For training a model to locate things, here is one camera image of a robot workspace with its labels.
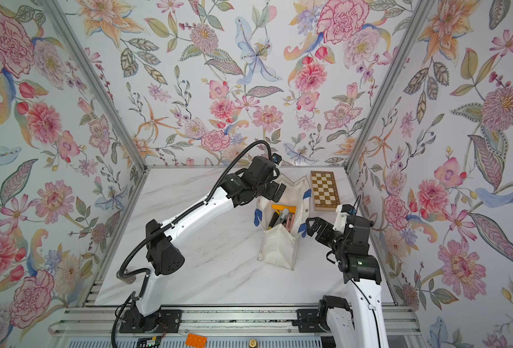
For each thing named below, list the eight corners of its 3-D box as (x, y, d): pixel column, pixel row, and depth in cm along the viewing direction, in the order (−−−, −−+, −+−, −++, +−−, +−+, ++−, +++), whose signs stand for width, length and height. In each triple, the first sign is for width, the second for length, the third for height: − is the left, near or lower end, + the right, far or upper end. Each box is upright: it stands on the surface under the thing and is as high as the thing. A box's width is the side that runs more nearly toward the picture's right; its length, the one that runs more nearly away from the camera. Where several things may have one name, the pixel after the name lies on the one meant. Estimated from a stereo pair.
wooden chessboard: (314, 210, 106) (315, 206, 103) (310, 174, 122) (311, 169, 119) (339, 212, 105) (341, 207, 102) (332, 175, 121) (334, 170, 118)
